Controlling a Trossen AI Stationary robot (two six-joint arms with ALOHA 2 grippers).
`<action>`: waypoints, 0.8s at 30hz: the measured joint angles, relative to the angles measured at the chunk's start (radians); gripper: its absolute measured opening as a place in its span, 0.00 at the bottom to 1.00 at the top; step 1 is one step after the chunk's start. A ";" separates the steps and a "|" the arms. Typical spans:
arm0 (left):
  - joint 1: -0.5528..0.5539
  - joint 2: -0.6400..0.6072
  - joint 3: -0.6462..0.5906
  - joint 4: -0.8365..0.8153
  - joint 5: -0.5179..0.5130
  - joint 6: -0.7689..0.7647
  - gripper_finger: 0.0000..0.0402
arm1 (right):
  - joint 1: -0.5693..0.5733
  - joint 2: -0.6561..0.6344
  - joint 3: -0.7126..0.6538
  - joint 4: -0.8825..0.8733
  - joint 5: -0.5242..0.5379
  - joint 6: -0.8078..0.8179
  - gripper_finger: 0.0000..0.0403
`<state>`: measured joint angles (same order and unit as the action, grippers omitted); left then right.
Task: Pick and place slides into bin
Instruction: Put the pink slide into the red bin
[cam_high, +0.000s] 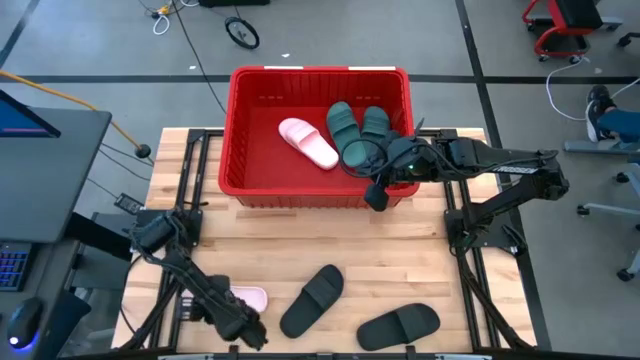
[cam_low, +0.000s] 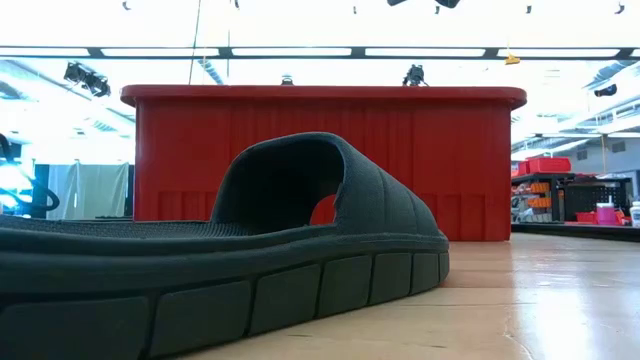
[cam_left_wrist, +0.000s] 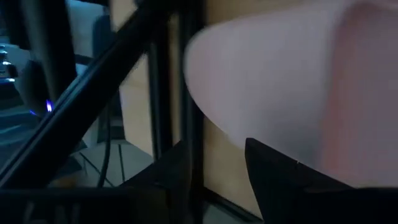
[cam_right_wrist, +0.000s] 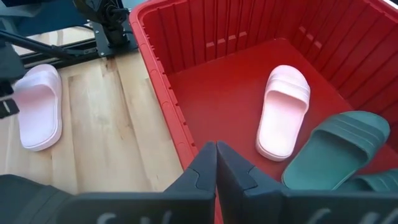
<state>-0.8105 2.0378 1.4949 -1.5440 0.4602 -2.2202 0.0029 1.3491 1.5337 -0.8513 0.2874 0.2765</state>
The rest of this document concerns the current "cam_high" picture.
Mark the long white cable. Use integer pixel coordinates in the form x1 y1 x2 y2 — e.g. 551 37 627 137
544 59 640 122

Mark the black rubber slide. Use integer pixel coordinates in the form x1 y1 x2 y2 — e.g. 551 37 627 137
278 264 345 340
356 302 442 352

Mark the person's black shoe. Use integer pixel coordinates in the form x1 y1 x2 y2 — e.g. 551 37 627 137
584 84 619 144

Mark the computer monitor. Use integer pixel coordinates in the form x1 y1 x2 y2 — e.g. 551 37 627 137
0 89 62 139

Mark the white cable with yellow plug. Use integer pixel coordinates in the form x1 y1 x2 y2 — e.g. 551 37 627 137
151 3 175 36

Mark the black metal frame rail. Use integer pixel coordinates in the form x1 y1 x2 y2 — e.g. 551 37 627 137
114 344 539 360

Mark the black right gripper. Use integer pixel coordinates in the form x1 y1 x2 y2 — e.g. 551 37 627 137
363 129 440 213

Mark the long black floor cable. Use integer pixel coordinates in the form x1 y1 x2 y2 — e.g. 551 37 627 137
169 0 229 116

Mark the person's leg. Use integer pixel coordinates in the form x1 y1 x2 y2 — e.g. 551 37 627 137
597 108 640 144

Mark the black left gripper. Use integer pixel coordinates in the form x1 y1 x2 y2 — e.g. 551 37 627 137
218 297 270 352

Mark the red and black cart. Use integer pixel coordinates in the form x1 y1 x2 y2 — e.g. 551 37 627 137
522 0 624 64

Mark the green rubber slide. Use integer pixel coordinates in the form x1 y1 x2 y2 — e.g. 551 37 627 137
360 105 392 151
326 101 371 169

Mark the black power adapter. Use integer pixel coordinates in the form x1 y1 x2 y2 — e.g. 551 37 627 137
113 192 146 216

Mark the orange cable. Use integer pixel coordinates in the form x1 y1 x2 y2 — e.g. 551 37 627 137
0 69 144 151

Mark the red plastic bin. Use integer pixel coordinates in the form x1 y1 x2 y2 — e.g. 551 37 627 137
218 65 421 209

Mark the pink rubber slide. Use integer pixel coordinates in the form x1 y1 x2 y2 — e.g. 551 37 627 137
277 117 340 171
180 284 269 321

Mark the black wheel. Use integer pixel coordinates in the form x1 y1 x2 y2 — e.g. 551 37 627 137
224 16 261 50

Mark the backlit keyboard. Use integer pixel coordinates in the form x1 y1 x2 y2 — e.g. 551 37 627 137
0 242 34 292

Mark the thin black cable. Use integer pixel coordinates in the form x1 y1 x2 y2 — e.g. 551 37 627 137
97 143 155 169

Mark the black computer mouse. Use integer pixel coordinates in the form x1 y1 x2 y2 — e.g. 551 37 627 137
6 297 44 350

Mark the grey office chair base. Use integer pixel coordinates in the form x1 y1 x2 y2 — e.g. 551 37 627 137
563 139 640 282

